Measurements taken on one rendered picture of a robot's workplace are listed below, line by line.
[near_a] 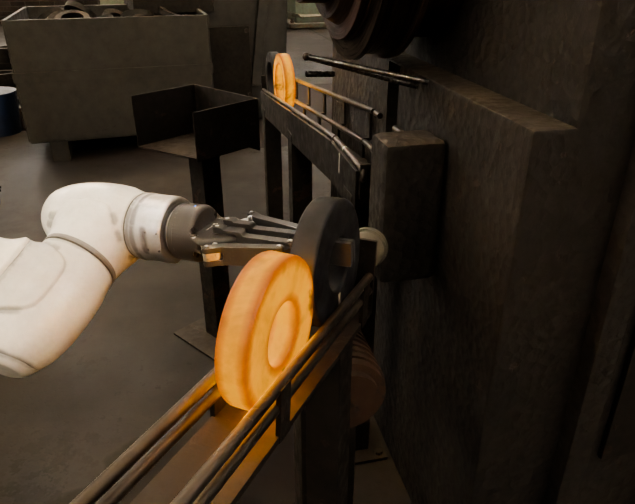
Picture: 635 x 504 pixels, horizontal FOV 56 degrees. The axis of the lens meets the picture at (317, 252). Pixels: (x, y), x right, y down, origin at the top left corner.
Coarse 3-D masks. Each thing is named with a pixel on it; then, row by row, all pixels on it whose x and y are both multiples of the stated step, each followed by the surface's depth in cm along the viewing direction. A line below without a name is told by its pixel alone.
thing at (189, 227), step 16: (176, 208) 75; (192, 208) 75; (208, 208) 76; (176, 224) 74; (192, 224) 73; (208, 224) 77; (176, 240) 74; (192, 240) 73; (208, 240) 72; (224, 240) 72; (176, 256) 76; (192, 256) 75
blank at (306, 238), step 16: (320, 208) 67; (336, 208) 67; (352, 208) 73; (304, 224) 65; (320, 224) 65; (336, 224) 68; (352, 224) 73; (304, 240) 64; (320, 240) 64; (304, 256) 64; (320, 256) 65; (320, 272) 65; (336, 272) 74; (352, 272) 76; (320, 288) 66; (336, 288) 72; (352, 288) 77; (320, 304) 67; (336, 304) 72; (320, 320) 67
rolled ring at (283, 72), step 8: (280, 56) 190; (288, 56) 190; (280, 64) 191; (288, 64) 188; (280, 72) 200; (288, 72) 187; (280, 80) 202; (288, 80) 187; (280, 88) 202; (288, 88) 188; (280, 96) 201; (288, 96) 190
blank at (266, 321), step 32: (256, 256) 56; (288, 256) 56; (256, 288) 52; (288, 288) 57; (224, 320) 52; (256, 320) 51; (288, 320) 61; (224, 352) 51; (256, 352) 52; (288, 352) 60; (224, 384) 53; (256, 384) 54
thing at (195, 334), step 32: (160, 96) 159; (192, 96) 166; (224, 96) 158; (160, 128) 162; (192, 128) 170; (224, 128) 145; (256, 128) 153; (192, 160) 156; (192, 192) 161; (224, 288) 174
